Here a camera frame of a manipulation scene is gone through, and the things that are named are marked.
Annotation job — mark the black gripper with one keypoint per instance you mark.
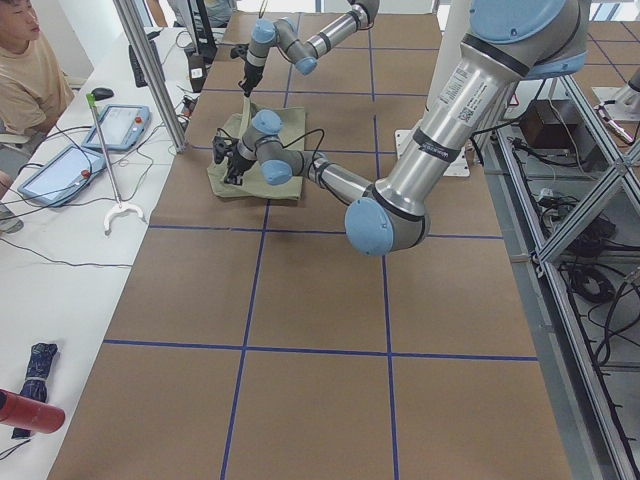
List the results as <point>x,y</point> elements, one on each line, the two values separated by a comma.
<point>250,73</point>
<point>235,164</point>

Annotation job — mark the olive green long-sleeve shirt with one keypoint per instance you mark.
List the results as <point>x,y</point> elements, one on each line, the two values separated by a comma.
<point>274,139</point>

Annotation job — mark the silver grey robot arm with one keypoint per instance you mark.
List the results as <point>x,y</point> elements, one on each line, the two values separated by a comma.
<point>506,42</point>
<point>303,55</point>

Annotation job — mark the black keyboard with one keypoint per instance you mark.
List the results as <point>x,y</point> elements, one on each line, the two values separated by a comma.
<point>136,67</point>

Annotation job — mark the far blue teach pendant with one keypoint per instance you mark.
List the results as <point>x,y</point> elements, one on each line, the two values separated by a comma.
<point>122,125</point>

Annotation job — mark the blue teach pendant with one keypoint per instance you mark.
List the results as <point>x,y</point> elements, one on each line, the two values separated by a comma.
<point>122,125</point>
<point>63,177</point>

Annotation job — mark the black computer mouse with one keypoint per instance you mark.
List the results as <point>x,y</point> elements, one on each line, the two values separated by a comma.
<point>102,93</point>

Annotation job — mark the white reacher grabber stick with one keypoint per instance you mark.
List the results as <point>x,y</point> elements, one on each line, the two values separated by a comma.
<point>121,207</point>

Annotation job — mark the near blue teach pendant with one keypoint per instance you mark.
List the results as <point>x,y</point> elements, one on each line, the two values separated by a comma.
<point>63,177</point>

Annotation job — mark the person in beige shirt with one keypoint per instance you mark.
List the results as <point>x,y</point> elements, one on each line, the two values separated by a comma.
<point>34,90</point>

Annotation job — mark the folded navy blue umbrella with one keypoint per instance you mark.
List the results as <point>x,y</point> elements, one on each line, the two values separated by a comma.
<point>37,373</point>

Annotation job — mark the red cylindrical bottle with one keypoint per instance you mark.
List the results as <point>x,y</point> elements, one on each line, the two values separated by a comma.
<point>29,414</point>

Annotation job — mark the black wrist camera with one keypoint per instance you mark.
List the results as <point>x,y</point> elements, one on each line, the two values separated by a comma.
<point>239,51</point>
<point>223,148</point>

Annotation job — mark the aluminium frame post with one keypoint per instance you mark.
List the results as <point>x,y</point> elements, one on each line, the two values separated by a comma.
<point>151,66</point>

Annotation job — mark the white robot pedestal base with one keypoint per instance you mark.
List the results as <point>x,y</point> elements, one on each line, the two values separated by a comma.
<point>435,146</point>

